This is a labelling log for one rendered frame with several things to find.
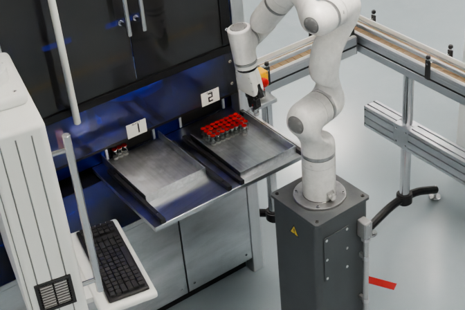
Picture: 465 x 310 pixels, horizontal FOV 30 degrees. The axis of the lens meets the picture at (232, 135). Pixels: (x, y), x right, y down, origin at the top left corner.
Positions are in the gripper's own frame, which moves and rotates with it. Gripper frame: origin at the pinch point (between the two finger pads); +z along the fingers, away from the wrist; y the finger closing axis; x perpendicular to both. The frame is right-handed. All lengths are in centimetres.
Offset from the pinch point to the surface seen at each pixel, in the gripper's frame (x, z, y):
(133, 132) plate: -34.2, 7.9, -33.7
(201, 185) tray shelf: -28.1, 22.8, -4.0
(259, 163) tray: -6.9, 22.0, 5.0
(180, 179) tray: -33.7, 18.6, -8.0
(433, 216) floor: 94, 124, -4
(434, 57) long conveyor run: 96, 31, 1
